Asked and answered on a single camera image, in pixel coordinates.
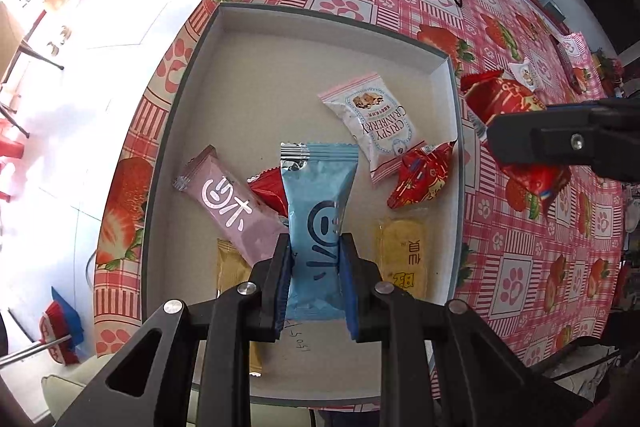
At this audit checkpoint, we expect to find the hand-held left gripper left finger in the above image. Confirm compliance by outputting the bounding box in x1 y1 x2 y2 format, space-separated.
55 232 293 427

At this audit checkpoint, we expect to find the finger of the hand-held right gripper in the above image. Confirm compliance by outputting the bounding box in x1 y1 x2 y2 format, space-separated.
542 97 640 118
486 110 640 182

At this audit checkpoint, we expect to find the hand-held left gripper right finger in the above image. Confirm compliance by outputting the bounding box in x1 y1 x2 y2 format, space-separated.
339 232 593 427

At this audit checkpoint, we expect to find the yellow snack packet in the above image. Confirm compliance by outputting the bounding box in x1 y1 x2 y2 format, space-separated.
216 238 263 378
376 214 431 300

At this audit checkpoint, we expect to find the red gold-printed snack packet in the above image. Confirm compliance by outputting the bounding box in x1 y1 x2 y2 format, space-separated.
460 71 572 210
387 139 457 210

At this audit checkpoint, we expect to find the small red snack packet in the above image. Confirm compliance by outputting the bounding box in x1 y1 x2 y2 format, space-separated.
246 167 290 218

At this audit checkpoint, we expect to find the mauve snack packet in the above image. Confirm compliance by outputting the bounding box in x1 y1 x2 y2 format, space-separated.
173 146 291 268

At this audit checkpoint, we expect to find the blue snack packet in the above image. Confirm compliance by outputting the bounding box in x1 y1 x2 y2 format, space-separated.
279 142 360 322

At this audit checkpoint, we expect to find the white pink-edged snack packet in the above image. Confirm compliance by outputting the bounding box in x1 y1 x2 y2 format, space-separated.
318 72 433 185

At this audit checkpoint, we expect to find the grey cardboard box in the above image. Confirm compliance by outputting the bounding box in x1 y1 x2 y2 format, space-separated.
141 3 466 410

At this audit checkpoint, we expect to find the small white snack packet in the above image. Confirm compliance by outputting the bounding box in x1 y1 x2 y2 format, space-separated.
507 57 543 92

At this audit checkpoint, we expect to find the strawberry printed tablecloth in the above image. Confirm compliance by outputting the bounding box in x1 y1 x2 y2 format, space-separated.
92 0 633 413

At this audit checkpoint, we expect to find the red blue broom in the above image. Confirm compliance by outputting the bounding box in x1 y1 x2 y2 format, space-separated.
0 287 83 367

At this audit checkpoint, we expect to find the cream chair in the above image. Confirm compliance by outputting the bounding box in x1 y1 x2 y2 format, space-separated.
40 357 116 427

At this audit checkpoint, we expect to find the red plastic stool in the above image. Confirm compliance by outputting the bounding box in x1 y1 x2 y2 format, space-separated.
0 117 26 202

